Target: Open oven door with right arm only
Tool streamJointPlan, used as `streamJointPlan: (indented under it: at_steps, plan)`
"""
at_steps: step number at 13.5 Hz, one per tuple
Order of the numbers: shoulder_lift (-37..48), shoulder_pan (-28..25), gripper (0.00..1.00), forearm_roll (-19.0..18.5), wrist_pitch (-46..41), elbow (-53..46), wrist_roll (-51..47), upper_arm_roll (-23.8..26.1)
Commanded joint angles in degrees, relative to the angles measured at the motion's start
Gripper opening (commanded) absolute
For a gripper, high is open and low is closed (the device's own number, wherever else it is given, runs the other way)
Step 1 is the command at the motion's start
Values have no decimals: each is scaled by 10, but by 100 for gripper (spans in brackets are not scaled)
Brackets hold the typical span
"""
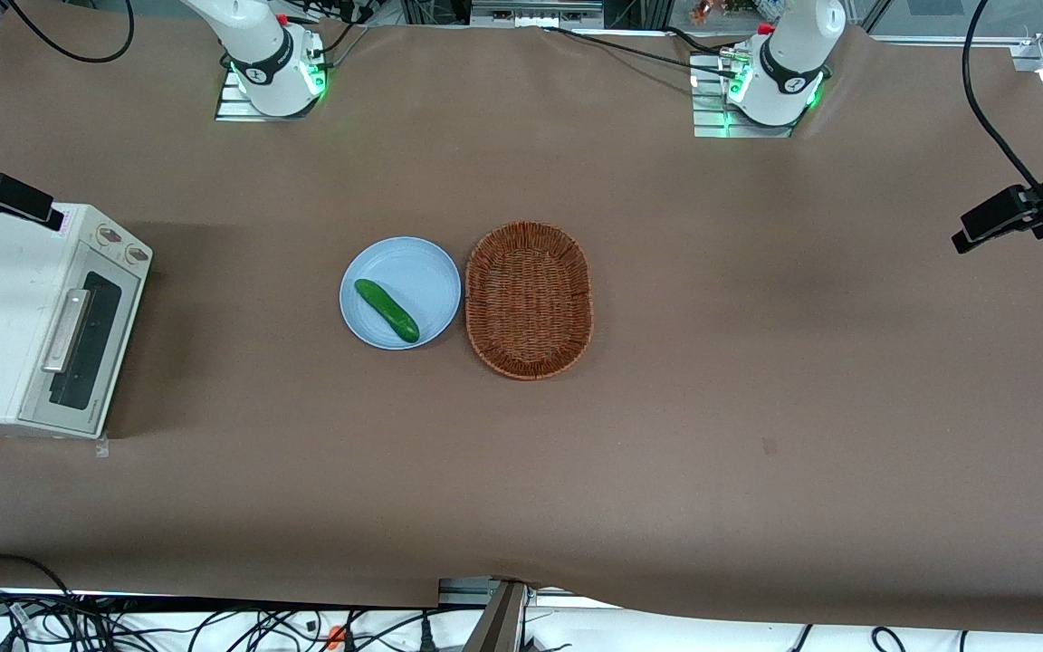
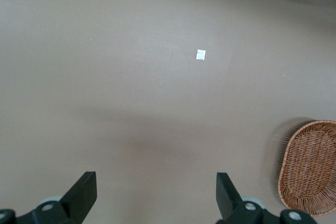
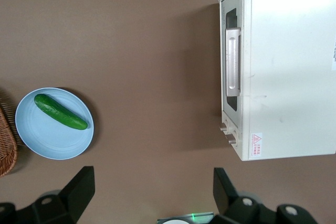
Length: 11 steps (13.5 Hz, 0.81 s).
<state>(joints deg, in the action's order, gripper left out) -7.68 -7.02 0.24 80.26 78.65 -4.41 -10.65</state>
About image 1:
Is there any silver oven door handle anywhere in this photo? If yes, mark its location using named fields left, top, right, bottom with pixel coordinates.
left=41, top=288, right=93, bottom=375

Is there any brown table cover sheet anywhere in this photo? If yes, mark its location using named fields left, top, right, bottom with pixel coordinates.
left=0, top=7, right=1043, bottom=637

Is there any green cucumber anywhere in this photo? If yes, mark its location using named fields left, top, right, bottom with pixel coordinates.
left=354, top=278, right=421, bottom=344

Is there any light blue plate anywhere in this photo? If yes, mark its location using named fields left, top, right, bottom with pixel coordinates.
left=339, top=236, right=463, bottom=350

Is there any brown wicker basket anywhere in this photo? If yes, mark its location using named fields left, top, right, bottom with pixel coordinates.
left=464, top=221, right=595, bottom=381

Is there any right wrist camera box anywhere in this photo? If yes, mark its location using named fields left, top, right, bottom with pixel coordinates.
left=0, top=171, right=67, bottom=234

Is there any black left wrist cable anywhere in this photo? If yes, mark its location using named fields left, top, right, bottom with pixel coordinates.
left=962, top=0, right=1043, bottom=193

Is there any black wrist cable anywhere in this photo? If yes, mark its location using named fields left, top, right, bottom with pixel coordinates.
left=962, top=0, right=1043, bottom=193
left=7, top=0, right=136, bottom=65

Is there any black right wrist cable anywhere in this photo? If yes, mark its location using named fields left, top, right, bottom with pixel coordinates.
left=7, top=0, right=136, bottom=65

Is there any black floor cable tangle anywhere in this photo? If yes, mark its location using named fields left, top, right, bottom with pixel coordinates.
left=0, top=587, right=450, bottom=652

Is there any black base cable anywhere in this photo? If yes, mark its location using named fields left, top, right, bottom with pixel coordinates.
left=541, top=25, right=744, bottom=79

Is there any grey metal post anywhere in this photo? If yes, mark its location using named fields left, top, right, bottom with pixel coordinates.
left=462, top=580, right=530, bottom=652

